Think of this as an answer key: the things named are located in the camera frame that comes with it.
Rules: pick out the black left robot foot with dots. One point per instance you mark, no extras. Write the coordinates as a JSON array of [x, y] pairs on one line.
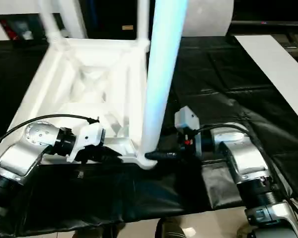
[[92, 232]]

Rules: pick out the white plastic table top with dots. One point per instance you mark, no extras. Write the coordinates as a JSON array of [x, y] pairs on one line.
[[89, 74]]

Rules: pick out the white flat board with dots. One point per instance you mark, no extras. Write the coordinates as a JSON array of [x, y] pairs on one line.
[[278, 69]]

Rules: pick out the black right robot foot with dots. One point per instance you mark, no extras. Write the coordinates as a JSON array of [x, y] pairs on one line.
[[171, 229]]

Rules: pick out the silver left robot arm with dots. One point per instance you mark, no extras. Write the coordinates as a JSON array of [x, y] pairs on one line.
[[25, 148]]

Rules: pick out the black box with yellow label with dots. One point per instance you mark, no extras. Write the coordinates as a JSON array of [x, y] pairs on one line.
[[114, 20]]

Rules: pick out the white plastic table leg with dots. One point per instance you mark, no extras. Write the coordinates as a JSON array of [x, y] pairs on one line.
[[143, 20], [161, 59], [49, 20]]

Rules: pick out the black robot foot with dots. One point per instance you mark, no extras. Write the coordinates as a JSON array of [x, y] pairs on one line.
[[92, 232], [171, 229]]

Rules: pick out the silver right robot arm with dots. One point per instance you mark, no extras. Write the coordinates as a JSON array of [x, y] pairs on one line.
[[243, 158]]

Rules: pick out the white cabinet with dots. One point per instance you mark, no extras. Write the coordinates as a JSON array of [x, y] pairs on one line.
[[15, 20]]

